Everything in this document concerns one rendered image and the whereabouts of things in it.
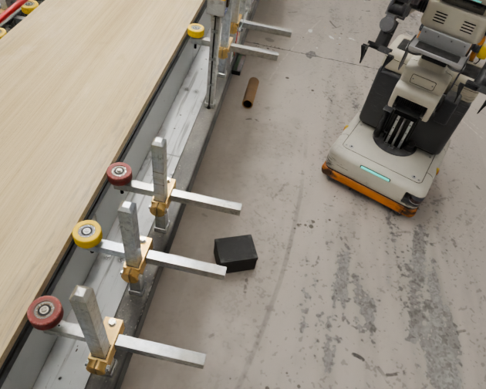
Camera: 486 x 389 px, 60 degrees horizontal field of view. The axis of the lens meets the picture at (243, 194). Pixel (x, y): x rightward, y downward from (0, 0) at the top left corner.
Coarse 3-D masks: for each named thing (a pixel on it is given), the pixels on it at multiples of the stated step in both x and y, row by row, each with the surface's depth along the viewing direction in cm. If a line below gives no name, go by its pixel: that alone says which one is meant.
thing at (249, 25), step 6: (222, 18) 223; (240, 24) 224; (246, 24) 223; (252, 24) 222; (258, 24) 223; (264, 24) 224; (258, 30) 224; (264, 30) 224; (270, 30) 223; (276, 30) 223; (282, 30) 222; (288, 30) 223; (288, 36) 224
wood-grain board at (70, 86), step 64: (64, 0) 207; (128, 0) 215; (192, 0) 223; (0, 64) 168; (64, 64) 173; (128, 64) 178; (0, 128) 145; (64, 128) 148; (128, 128) 153; (0, 192) 127; (64, 192) 130; (0, 256) 114; (0, 320) 102
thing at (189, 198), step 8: (128, 184) 141; (136, 184) 141; (144, 184) 142; (152, 184) 142; (136, 192) 142; (144, 192) 142; (152, 192) 141; (176, 192) 141; (184, 192) 142; (176, 200) 142; (184, 200) 141; (192, 200) 140; (200, 200) 140; (208, 200) 141; (216, 200) 141; (224, 200) 142; (208, 208) 142; (216, 208) 141; (224, 208) 140; (232, 208) 140; (240, 208) 140
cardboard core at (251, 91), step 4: (252, 80) 325; (256, 80) 327; (248, 84) 324; (252, 84) 322; (256, 84) 325; (248, 88) 319; (252, 88) 319; (256, 88) 323; (248, 92) 315; (252, 92) 316; (244, 96) 315; (248, 96) 311; (252, 96) 313; (244, 100) 310; (248, 100) 309; (252, 100) 311; (244, 104) 314; (248, 104) 317; (252, 104) 311; (248, 108) 314
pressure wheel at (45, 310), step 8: (48, 296) 107; (32, 304) 105; (40, 304) 106; (48, 304) 106; (56, 304) 106; (32, 312) 104; (40, 312) 104; (48, 312) 105; (56, 312) 105; (32, 320) 103; (40, 320) 103; (48, 320) 103; (56, 320) 105; (40, 328) 104; (48, 328) 104
